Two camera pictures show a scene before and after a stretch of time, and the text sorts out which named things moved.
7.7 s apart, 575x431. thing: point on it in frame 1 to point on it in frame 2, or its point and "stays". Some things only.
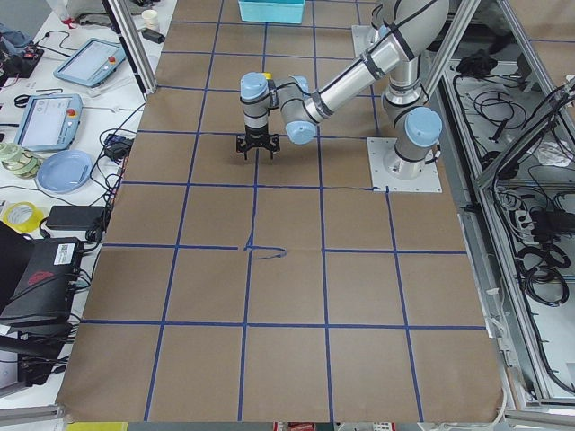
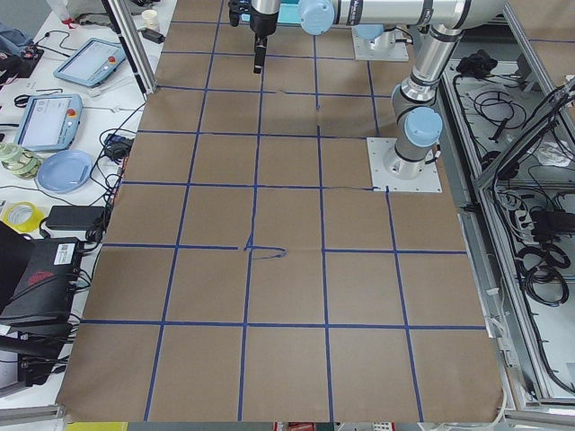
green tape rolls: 18,162 stays
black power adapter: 75,217 stays
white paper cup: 150,19 stays
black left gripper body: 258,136 to 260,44
